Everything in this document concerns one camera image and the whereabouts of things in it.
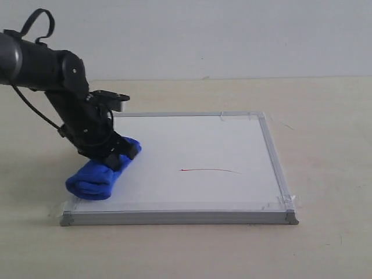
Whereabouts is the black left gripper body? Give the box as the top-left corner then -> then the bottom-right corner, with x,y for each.
59,92 -> 124,159

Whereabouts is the blue cloth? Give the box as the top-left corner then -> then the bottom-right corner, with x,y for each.
65,155 -> 133,201

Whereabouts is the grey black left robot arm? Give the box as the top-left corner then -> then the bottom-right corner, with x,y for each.
1,30 -> 140,170

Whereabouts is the aluminium framed whiteboard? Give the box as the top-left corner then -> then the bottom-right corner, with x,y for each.
60,112 -> 298,226

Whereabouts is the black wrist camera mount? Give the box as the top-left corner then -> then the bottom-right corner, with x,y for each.
86,90 -> 130,112

